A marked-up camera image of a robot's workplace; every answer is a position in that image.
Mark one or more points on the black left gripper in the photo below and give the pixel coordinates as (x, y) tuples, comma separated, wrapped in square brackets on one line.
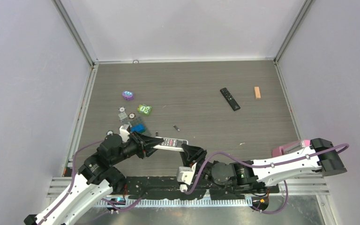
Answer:
[(144, 144)]

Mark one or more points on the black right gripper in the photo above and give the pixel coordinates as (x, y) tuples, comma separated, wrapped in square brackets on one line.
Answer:
[(192, 154)]

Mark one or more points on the white remote control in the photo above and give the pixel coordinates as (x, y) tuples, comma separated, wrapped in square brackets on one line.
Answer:
[(171, 144)]

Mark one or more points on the black remote control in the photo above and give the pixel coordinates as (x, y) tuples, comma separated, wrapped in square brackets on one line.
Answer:
[(229, 98)]

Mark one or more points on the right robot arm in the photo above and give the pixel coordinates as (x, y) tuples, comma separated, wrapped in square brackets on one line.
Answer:
[(314, 156)]

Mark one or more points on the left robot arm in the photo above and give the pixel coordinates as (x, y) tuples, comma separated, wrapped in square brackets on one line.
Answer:
[(95, 179)]

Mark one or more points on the blue building brick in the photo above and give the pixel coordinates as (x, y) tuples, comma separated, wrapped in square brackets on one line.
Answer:
[(140, 128)]

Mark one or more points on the grey building baseplate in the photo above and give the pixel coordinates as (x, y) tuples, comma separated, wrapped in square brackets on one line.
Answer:
[(137, 121)]

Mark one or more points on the grey building brick piece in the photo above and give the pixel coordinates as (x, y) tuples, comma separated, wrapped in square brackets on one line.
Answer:
[(122, 116)]

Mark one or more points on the green monster toy block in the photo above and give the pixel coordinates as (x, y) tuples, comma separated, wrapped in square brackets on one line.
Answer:
[(144, 109)]

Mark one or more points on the purple monster toy block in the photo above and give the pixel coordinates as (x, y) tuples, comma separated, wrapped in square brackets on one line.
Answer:
[(128, 95)]

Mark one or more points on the orange wooden block far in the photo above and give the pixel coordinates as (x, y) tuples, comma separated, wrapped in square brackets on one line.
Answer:
[(257, 92)]

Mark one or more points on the pink toy toaster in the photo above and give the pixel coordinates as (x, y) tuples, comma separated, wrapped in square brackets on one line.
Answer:
[(290, 147)]

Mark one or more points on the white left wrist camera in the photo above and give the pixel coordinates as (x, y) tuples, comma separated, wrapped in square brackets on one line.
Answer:
[(124, 132)]

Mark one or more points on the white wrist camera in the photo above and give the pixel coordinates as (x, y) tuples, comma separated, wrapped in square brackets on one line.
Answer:
[(124, 132), (184, 176)]

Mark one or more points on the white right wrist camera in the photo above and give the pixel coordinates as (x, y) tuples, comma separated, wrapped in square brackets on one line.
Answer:
[(184, 176)]

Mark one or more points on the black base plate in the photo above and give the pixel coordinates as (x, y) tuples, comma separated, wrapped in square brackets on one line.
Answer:
[(166, 187)]

